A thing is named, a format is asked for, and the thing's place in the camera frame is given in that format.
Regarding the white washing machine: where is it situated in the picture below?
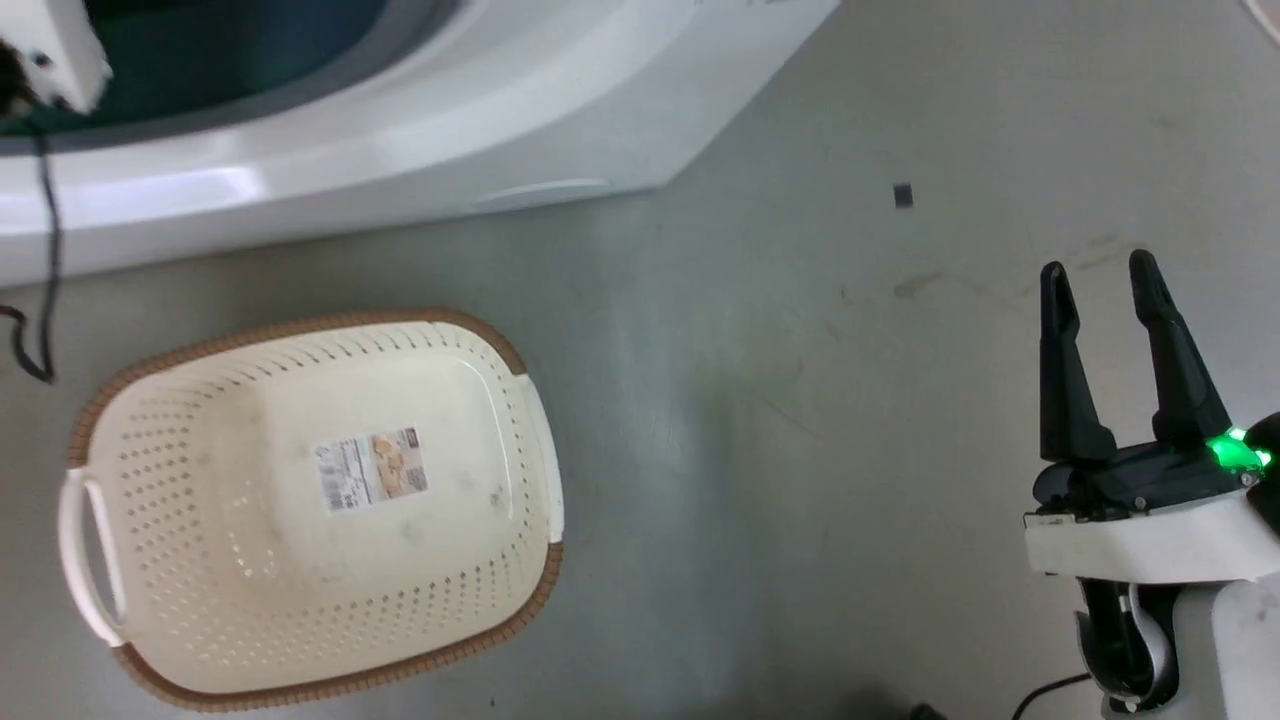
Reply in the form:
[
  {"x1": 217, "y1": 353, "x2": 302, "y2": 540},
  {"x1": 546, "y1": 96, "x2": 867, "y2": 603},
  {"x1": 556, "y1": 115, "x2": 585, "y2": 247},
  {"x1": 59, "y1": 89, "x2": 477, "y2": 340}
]
[{"x1": 0, "y1": 0, "x2": 841, "y2": 289}]

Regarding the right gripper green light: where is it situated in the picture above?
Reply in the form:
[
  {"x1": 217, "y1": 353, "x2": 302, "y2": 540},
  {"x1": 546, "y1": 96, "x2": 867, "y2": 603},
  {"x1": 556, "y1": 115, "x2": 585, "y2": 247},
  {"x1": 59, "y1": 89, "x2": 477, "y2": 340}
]
[{"x1": 1023, "y1": 249, "x2": 1280, "y2": 585}]

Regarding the printed label sticker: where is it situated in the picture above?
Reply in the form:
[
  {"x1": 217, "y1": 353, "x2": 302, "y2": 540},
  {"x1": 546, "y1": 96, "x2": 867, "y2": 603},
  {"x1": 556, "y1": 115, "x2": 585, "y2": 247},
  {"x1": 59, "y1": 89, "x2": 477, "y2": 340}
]
[{"x1": 316, "y1": 427, "x2": 430, "y2": 515}]

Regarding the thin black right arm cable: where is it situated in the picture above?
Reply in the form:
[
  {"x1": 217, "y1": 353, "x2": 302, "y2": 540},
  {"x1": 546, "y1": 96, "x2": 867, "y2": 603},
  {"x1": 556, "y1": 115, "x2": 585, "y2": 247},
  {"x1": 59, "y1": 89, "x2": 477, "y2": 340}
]
[{"x1": 1010, "y1": 672, "x2": 1093, "y2": 720}]

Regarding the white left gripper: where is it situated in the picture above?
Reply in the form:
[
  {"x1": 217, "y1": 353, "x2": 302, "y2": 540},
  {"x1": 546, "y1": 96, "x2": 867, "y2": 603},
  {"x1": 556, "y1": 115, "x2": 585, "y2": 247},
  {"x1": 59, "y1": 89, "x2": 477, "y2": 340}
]
[{"x1": 0, "y1": 0, "x2": 113, "y2": 117}]

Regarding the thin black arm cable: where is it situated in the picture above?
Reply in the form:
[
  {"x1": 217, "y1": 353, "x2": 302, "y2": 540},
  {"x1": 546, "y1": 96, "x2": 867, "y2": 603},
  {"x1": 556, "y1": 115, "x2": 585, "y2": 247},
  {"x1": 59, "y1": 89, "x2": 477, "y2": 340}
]
[
  {"x1": 1010, "y1": 672, "x2": 1093, "y2": 720},
  {"x1": 0, "y1": 120, "x2": 65, "y2": 385}
]

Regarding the cream perforated laundry basket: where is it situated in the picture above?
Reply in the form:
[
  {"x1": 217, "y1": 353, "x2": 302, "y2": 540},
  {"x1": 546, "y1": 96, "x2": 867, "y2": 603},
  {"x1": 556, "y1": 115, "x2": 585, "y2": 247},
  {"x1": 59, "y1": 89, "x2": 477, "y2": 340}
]
[{"x1": 58, "y1": 308, "x2": 566, "y2": 713}]

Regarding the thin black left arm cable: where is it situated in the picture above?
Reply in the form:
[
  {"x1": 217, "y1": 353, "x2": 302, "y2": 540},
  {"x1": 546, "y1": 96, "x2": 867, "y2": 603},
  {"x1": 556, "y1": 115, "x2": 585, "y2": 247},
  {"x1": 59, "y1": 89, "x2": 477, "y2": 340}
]
[{"x1": 0, "y1": 120, "x2": 65, "y2": 385}]

